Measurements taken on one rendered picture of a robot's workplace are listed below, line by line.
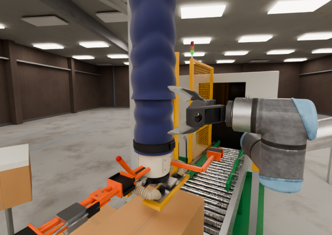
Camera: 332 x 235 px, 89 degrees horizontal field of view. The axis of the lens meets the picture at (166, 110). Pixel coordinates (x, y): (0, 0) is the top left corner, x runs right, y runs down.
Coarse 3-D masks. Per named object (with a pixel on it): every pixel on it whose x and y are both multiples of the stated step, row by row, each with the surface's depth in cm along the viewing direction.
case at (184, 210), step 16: (176, 192) 116; (128, 208) 101; (144, 208) 101; (176, 208) 101; (192, 208) 101; (112, 224) 89; (128, 224) 89; (144, 224) 89; (160, 224) 89; (176, 224) 89; (192, 224) 94
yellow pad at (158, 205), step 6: (174, 174) 96; (186, 174) 102; (180, 180) 95; (186, 180) 98; (162, 186) 85; (174, 186) 89; (180, 186) 91; (162, 192) 83; (168, 192) 83; (174, 192) 85; (162, 198) 79; (168, 198) 80; (144, 204) 78; (150, 204) 76; (156, 204) 75; (162, 204) 76
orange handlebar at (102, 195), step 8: (208, 160) 93; (136, 168) 84; (184, 168) 88; (192, 168) 86; (200, 168) 84; (136, 176) 77; (96, 192) 64; (104, 192) 64; (112, 192) 65; (88, 200) 60; (96, 200) 60; (104, 200) 61; (48, 224) 49; (56, 224) 51; (48, 232) 46
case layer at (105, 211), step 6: (102, 210) 156; (108, 210) 156; (114, 210) 156; (96, 216) 148; (102, 216) 148; (108, 216) 148; (90, 222) 142; (96, 222) 142; (78, 228) 136; (84, 228) 136; (90, 228) 136; (60, 234) 130; (72, 234) 130; (78, 234) 130; (84, 234) 130
